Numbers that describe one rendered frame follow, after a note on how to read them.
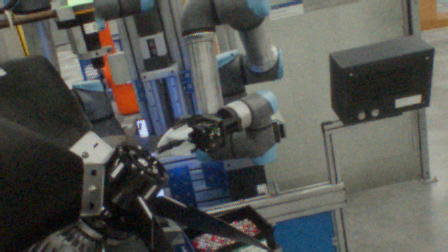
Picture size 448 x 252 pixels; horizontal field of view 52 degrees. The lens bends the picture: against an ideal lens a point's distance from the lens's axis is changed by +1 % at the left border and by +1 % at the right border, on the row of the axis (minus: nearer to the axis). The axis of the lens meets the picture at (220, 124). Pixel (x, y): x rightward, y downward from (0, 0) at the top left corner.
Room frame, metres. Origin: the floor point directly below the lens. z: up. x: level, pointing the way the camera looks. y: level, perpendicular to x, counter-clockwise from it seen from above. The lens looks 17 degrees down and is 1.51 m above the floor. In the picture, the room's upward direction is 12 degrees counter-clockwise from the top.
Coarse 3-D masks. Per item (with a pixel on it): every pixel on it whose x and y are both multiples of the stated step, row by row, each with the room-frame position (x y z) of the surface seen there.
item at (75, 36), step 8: (64, 8) 0.86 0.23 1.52; (56, 16) 0.86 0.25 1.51; (64, 16) 0.86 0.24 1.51; (72, 16) 0.87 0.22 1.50; (64, 24) 0.85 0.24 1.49; (72, 24) 0.86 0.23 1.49; (80, 24) 0.87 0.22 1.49; (72, 32) 0.86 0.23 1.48; (80, 32) 0.87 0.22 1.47; (72, 40) 0.87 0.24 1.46; (80, 40) 0.87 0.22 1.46; (72, 48) 0.88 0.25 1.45; (80, 48) 0.87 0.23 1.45; (104, 48) 0.88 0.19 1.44; (112, 48) 0.90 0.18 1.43; (80, 56) 0.87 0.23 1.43; (88, 56) 0.86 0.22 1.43; (96, 56) 0.86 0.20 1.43
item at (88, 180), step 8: (88, 168) 0.73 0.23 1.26; (96, 168) 0.74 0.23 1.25; (104, 168) 0.76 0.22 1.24; (88, 176) 0.72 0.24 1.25; (96, 176) 0.74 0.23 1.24; (104, 176) 0.75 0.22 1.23; (88, 184) 0.72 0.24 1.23; (96, 184) 0.74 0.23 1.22; (88, 192) 0.71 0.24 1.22; (96, 192) 0.73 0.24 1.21; (88, 200) 0.71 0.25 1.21; (96, 200) 0.73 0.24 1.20; (88, 208) 0.71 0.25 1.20; (96, 208) 0.72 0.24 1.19; (80, 216) 0.69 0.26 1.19
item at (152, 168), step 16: (128, 144) 0.83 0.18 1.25; (112, 160) 0.77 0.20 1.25; (128, 160) 0.76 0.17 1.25; (128, 176) 0.74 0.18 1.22; (144, 176) 0.75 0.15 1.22; (160, 176) 0.81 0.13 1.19; (112, 192) 0.75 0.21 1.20; (128, 192) 0.74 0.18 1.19; (144, 192) 0.75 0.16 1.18; (112, 208) 0.76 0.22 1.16; (128, 208) 0.75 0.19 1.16; (96, 224) 0.73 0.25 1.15; (112, 224) 0.74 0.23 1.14; (128, 224) 0.77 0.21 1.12
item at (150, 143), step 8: (112, 136) 1.14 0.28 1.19; (120, 136) 1.14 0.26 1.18; (128, 136) 1.14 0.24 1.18; (136, 136) 1.13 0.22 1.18; (152, 136) 1.14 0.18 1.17; (160, 136) 1.14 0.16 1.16; (112, 144) 1.08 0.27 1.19; (136, 144) 1.04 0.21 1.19; (144, 144) 1.02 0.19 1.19; (152, 144) 1.02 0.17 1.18; (168, 144) 1.02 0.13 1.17; (152, 152) 0.94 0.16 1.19
